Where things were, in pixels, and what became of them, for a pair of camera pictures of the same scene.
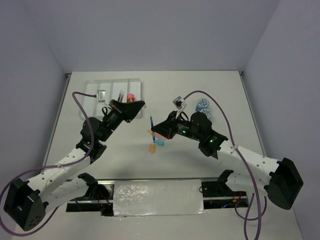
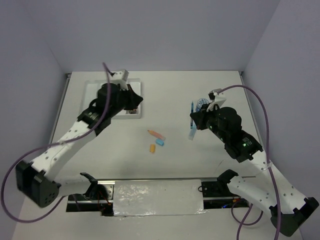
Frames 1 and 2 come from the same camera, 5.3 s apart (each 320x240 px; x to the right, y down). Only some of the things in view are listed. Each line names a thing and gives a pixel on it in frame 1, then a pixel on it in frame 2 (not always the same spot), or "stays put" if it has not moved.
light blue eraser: x=160 y=142 stays put
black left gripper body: x=112 y=121 → x=126 y=101
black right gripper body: x=183 y=127 → x=208 y=119
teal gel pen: x=151 y=126 → x=192 y=111
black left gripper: x=217 y=194 stays put
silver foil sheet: x=161 y=197 stays put
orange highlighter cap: x=152 y=148 stays put
